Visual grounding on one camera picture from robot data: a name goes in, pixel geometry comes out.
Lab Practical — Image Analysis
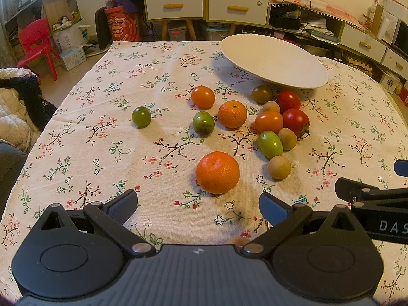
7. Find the tan longan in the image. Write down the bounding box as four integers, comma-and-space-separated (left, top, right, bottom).
267, 156, 292, 180
262, 101, 280, 113
278, 128, 297, 151

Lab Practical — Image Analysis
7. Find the large front orange mandarin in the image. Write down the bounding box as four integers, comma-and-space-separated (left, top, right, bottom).
196, 151, 240, 195

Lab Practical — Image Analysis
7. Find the low white drawer console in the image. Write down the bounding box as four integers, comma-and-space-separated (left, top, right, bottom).
270, 2, 407, 80

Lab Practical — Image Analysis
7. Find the bright green oval tomato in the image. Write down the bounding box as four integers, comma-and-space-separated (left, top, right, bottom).
257, 131, 284, 159

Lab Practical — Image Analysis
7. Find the red tomato with stem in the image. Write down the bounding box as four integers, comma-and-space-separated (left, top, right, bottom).
282, 108, 311, 139

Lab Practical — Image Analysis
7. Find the tan longan front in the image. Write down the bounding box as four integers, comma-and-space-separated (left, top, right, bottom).
267, 156, 292, 180

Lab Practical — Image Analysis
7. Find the yellow white drawer cabinet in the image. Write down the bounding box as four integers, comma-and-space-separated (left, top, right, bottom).
144, 0, 270, 41

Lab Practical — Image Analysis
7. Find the white fluted fruit plate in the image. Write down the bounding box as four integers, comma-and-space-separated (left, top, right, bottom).
221, 34, 328, 89

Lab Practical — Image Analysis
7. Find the small dark green tomato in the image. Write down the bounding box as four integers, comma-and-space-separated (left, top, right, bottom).
131, 106, 151, 129

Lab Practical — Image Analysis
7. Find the orange red printed bag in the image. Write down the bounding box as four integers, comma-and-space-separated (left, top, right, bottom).
104, 6, 142, 42

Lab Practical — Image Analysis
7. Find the orange tomato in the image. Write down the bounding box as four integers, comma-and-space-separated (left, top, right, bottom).
191, 86, 215, 109
254, 111, 284, 133

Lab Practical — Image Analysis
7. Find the red plastic chair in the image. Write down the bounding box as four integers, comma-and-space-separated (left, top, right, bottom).
17, 18, 61, 81

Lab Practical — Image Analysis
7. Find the brownish olive tomato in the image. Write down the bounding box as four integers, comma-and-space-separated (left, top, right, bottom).
251, 85, 273, 105

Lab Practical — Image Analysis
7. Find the white tissue box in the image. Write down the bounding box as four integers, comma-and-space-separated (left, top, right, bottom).
59, 46, 86, 71

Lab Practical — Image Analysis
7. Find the floral tablecloth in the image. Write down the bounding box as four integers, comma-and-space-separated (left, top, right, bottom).
1, 42, 407, 300

